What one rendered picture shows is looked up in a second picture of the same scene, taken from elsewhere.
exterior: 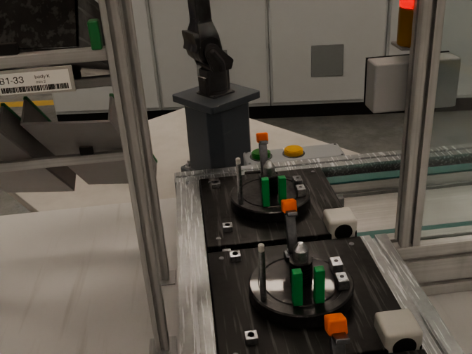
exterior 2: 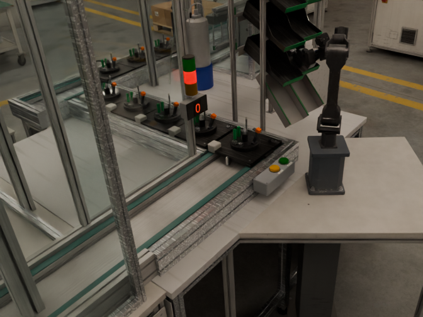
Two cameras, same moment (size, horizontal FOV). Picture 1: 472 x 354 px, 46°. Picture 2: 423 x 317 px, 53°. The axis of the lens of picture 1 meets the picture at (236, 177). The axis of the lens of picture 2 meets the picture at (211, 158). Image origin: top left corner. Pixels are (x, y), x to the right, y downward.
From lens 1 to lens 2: 2.42 m
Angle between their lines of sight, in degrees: 109
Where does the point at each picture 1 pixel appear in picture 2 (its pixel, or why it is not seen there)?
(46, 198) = (355, 141)
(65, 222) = not seen: hidden behind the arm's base
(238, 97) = (311, 145)
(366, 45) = not seen: outside the picture
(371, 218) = (219, 172)
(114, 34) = (231, 47)
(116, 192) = not seen: hidden behind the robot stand
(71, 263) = (295, 134)
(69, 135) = (270, 80)
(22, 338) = (269, 121)
